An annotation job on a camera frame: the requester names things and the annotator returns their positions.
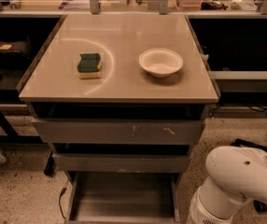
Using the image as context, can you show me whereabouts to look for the grey top drawer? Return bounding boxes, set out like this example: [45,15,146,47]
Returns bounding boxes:
[34,104,205,145]

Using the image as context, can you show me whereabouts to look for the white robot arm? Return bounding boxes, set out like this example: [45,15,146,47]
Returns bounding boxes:
[186,146,267,224]

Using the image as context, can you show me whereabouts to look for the black power cable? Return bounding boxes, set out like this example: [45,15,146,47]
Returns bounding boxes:
[57,180,70,220]

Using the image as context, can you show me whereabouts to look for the grey middle drawer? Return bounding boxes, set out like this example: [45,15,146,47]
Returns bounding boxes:
[53,144,190,173]

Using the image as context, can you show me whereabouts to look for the white bowl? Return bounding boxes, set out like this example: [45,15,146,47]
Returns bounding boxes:
[138,49,183,77]

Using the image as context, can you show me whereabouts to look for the black bag with note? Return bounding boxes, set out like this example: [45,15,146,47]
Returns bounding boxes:
[0,40,32,69]

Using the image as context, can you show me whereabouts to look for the grey bottom drawer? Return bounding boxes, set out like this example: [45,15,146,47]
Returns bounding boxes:
[64,172,180,224]

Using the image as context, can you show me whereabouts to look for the green yellow sponge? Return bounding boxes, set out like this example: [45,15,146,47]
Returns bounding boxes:
[77,53,103,79]

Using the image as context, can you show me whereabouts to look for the grey drawer cabinet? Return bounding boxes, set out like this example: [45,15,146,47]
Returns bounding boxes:
[16,13,221,185]

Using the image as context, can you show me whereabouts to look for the grey drawer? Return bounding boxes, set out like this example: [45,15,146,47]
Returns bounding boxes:
[34,104,205,145]
[53,144,190,173]
[64,172,180,224]

